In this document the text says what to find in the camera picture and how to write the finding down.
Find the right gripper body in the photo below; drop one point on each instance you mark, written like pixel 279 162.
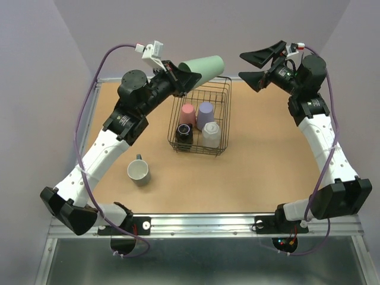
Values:
pixel 282 76

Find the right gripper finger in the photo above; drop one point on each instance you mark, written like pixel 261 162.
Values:
pixel 260 58
pixel 256 80

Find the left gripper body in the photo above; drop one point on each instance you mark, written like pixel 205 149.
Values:
pixel 167 83

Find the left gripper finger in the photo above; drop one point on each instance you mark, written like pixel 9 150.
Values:
pixel 181 67
pixel 188 80

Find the green cup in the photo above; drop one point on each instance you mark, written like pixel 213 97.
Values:
pixel 209 67

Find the pink cup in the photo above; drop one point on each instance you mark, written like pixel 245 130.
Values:
pixel 187 115

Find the lavender cup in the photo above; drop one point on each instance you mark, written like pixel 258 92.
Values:
pixel 205 114

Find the black mug white inside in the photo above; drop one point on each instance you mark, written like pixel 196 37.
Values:
pixel 184 136

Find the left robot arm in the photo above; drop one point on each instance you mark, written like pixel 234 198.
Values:
pixel 71 200

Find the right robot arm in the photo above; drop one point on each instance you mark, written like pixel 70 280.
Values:
pixel 339 190

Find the grey mug white inside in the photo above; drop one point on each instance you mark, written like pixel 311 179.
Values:
pixel 139 172

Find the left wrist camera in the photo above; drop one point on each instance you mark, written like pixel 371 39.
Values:
pixel 151 54

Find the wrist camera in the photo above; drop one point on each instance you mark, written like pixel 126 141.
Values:
pixel 294 50
pixel 151 54

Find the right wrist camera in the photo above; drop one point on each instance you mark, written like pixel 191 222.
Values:
pixel 294 50

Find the black wire dish rack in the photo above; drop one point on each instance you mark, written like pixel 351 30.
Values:
pixel 217 92

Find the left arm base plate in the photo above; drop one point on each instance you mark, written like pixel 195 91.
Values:
pixel 140 225

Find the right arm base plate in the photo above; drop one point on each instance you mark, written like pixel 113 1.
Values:
pixel 270 225

